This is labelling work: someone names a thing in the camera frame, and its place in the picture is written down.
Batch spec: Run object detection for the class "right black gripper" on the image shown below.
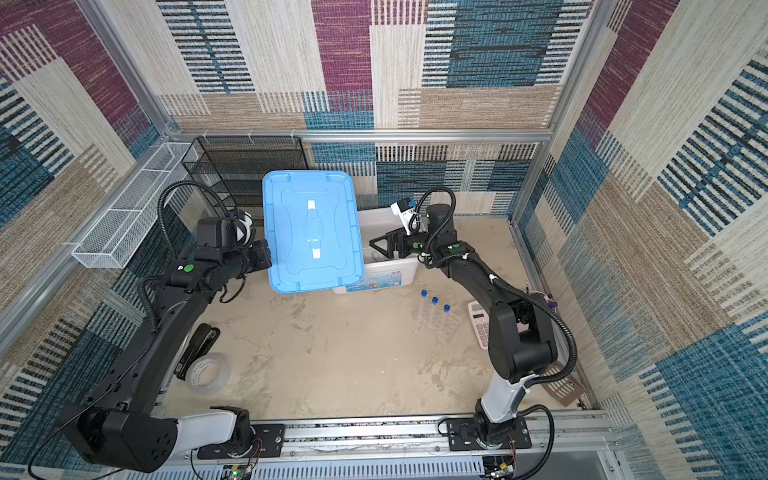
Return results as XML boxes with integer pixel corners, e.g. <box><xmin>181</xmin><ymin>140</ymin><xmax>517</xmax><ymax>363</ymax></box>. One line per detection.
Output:
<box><xmin>369</xmin><ymin>224</ymin><xmax>436</xmax><ymax>261</ymax></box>

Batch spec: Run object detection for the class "white plastic storage bin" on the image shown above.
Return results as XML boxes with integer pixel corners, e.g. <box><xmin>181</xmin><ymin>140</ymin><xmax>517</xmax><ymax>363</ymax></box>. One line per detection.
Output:
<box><xmin>332</xmin><ymin>207</ymin><xmax>419</xmax><ymax>295</ymax></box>

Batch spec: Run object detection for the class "blue plastic bin lid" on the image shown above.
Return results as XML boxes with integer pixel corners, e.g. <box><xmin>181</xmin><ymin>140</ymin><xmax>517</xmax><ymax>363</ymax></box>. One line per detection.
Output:
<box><xmin>262</xmin><ymin>170</ymin><xmax>364</xmax><ymax>294</ymax></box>

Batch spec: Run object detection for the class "clear test tube rack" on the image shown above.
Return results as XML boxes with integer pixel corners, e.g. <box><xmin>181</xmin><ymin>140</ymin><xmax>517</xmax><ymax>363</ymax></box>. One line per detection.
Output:
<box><xmin>415</xmin><ymin>294</ymin><xmax>461</xmax><ymax>342</ymax></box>

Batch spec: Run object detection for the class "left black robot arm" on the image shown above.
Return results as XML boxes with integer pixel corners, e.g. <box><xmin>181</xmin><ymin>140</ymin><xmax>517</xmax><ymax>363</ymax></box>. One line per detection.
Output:
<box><xmin>31</xmin><ymin>209</ymin><xmax>272</xmax><ymax>473</ymax></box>

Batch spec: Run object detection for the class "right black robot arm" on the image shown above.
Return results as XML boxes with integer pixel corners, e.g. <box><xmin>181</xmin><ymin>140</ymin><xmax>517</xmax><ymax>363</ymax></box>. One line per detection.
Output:
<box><xmin>369</xmin><ymin>186</ymin><xmax>578</xmax><ymax>450</ymax></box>

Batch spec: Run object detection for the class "pink calculator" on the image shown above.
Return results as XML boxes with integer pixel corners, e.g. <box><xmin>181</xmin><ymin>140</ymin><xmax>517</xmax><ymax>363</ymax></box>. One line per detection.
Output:
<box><xmin>468</xmin><ymin>301</ymin><xmax>489</xmax><ymax>350</ymax></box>

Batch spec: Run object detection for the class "black stapler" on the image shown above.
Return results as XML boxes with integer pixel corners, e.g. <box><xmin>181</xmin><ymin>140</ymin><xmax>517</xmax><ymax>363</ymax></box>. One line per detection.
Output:
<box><xmin>173</xmin><ymin>323</ymin><xmax>221</xmax><ymax>380</ymax></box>

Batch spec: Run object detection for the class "clear tape roll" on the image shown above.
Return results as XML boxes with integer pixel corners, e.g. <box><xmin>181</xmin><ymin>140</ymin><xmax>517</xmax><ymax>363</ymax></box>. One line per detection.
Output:
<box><xmin>185</xmin><ymin>353</ymin><xmax>231</xmax><ymax>395</ymax></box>

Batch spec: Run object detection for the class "brown slotted plastic scoop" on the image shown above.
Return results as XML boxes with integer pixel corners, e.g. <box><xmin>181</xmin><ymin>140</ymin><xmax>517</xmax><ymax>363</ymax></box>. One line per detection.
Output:
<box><xmin>542</xmin><ymin>374</ymin><xmax>586</xmax><ymax>407</ymax></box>

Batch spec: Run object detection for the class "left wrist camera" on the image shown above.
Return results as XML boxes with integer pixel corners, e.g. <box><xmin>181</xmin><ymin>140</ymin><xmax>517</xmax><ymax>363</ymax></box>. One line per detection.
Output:
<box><xmin>231</xmin><ymin>209</ymin><xmax>253</xmax><ymax>246</ymax></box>

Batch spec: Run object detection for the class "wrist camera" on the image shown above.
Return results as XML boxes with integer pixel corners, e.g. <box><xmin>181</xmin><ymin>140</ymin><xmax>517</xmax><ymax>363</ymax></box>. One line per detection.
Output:
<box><xmin>231</xmin><ymin>209</ymin><xmax>253</xmax><ymax>246</ymax></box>
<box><xmin>390</xmin><ymin>198</ymin><xmax>416</xmax><ymax>235</ymax></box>

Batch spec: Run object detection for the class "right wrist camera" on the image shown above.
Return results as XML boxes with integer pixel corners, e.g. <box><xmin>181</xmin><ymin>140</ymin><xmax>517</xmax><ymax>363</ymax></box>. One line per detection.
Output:
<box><xmin>390</xmin><ymin>198</ymin><xmax>416</xmax><ymax>235</ymax></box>

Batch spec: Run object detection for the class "black wire shelf rack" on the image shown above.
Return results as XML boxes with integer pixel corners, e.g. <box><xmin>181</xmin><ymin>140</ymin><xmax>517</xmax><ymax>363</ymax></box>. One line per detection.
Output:
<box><xmin>182</xmin><ymin>136</ymin><xmax>309</xmax><ymax>227</ymax></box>

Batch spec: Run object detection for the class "white wire mesh basket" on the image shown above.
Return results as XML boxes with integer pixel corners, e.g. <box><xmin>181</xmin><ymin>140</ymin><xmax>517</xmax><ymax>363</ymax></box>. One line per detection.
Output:
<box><xmin>72</xmin><ymin>142</ymin><xmax>190</xmax><ymax>269</ymax></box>

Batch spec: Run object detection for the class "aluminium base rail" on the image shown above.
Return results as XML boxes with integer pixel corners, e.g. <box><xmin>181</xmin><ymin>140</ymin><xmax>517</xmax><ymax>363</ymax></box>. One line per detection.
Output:
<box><xmin>151</xmin><ymin>411</ymin><xmax>632</xmax><ymax>479</ymax></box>

